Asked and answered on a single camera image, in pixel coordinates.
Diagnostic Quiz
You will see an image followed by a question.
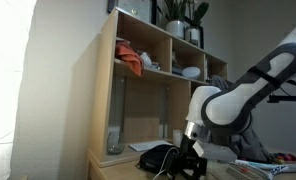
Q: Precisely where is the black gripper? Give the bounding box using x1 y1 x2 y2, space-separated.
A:
167 133 208 180

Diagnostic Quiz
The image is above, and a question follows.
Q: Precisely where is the white blue teal tennis racket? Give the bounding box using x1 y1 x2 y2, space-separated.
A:
206 159 296 180

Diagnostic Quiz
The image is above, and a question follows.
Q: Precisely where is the orange towel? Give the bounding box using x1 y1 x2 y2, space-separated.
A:
115 40 145 78

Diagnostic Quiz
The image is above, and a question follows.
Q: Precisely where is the white candle glass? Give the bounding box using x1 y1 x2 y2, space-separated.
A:
172 129 184 148

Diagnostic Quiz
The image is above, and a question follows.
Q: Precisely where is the white keyboard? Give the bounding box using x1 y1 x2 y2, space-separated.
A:
128 139 173 153

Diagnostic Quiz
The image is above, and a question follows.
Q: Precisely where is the grey cloth blanket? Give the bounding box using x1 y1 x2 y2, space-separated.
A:
209 74 272 163

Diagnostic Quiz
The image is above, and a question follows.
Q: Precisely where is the white round bowl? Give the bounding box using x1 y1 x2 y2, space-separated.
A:
181 66 202 80

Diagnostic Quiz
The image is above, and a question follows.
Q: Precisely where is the tall clear glass vase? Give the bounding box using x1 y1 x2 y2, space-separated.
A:
107 76 127 134

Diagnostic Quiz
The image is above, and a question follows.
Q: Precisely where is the red ball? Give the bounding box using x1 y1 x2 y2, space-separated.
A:
284 153 296 163

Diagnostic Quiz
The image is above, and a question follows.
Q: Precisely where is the light wooden shelf unit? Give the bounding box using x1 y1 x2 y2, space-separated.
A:
87 8 230 169

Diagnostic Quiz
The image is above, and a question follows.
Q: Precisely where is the white ceramic teapot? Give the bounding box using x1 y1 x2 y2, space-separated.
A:
138 50 153 69

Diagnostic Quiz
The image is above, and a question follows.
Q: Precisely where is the small white plant pot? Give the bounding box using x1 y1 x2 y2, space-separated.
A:
185 27 202 47

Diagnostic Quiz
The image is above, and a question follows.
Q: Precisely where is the large white plant pot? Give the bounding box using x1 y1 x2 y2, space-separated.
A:
165 20 186 39

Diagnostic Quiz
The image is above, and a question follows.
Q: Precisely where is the green leafy plant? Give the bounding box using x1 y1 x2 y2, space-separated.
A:
187 0 210 29
157 0 186 23

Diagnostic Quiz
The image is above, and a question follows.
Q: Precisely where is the black framed picture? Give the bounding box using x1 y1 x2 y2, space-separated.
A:
107 0 157 26

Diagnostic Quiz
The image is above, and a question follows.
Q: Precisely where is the white grey wrist camera box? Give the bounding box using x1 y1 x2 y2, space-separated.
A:
192 139 238 164

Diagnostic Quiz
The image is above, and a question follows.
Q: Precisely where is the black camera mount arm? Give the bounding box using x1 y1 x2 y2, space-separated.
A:
267 79 296 106

